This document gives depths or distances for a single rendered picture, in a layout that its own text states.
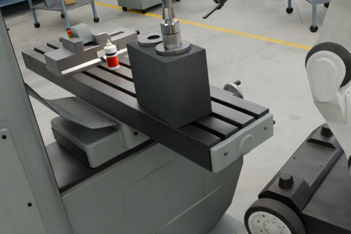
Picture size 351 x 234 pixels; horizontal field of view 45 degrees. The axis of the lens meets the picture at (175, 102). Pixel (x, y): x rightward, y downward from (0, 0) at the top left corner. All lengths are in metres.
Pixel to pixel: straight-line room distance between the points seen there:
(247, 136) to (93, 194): 0.56
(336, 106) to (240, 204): 1.12
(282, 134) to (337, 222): 1.51
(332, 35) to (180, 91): 0.48
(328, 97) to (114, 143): 0.67
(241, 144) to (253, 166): 1.49
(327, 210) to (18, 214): 0.91
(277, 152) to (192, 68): 1.68
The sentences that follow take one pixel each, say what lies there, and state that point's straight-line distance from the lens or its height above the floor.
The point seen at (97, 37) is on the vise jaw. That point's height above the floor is 1.06.
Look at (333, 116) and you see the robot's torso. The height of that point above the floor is 0.84.
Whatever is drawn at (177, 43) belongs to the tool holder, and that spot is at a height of 1.17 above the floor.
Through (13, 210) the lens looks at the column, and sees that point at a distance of 1.22.
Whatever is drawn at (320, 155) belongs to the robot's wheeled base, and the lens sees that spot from 1.63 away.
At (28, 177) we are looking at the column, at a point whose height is 0.89.
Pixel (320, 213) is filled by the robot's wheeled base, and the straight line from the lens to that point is 1.42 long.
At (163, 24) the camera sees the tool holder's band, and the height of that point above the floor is 1.23.
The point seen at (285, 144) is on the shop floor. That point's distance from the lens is 2.74.
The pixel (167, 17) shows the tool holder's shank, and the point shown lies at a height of 1.24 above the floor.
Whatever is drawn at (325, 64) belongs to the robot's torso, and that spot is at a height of 1.02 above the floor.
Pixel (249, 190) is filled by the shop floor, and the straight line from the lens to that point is 2.38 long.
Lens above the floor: 1.52
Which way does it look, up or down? 27 degrees down
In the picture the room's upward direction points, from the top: 8 degrees counter-clockwise
